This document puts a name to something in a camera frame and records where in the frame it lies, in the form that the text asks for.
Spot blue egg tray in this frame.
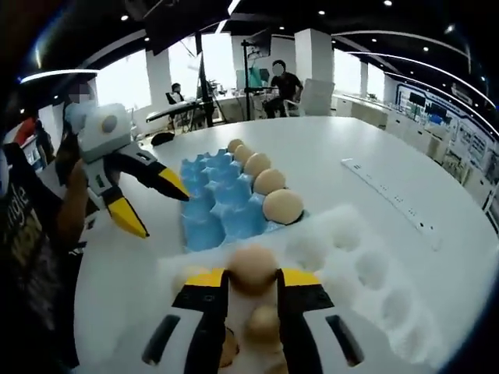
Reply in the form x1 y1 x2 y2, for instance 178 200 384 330
178 147 309 252

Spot white office chair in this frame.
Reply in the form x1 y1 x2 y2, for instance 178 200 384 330
286 77 336 118

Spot black pouch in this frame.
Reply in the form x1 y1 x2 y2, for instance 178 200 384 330
150 132 175 147

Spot white foam egg block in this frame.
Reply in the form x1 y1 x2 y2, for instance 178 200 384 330
157 204 444 374

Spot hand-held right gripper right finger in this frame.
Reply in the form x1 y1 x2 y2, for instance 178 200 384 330
274 266 397 374

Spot black hanging screen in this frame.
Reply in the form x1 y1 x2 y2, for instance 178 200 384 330
143 9 233 55

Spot person's head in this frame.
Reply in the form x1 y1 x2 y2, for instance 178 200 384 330
62 79 98 129

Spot black pole stand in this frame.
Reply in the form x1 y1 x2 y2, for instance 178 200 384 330
240 29 272 122

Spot white table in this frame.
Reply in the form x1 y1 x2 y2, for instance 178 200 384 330
73 115 494 374

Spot row of white cabinets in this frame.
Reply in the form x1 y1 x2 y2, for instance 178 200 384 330
331 93 488 196

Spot black tripod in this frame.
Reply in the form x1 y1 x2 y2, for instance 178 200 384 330
182 30 227 129

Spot teal screen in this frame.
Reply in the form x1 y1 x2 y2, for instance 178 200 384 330
249 64 271 90

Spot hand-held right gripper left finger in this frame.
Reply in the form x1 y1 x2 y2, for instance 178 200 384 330
72 266 230 374

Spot person's black printed shirt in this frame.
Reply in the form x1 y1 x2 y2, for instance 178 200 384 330
0 143 81 367

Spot blue trimmed display shelves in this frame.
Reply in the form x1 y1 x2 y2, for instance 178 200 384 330
395 81 499 219

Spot black side desk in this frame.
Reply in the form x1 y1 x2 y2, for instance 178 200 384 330
146 100 206 125

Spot white power strip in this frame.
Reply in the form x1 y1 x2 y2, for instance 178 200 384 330
341 157 444 252

